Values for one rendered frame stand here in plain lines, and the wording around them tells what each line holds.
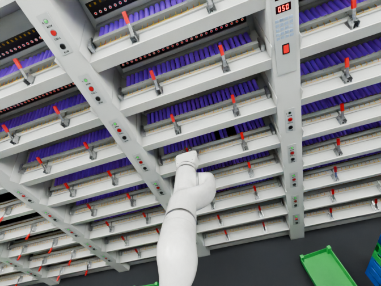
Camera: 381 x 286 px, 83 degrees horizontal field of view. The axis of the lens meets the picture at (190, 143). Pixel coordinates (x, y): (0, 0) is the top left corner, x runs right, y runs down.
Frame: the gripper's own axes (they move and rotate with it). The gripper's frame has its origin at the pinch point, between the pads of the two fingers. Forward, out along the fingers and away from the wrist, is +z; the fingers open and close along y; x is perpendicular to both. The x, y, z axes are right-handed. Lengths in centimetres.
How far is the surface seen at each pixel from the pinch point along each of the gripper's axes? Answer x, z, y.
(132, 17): 59, 0, 0
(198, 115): 14.8, 1.5, 10.5
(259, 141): -7.0, 0.8, 34.1
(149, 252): -86, 13, -62
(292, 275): -106, -9, 35
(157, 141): 11.2, -5.0, -10.1
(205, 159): -7.7, -0.4, 6.7
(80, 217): -27, 3, -80
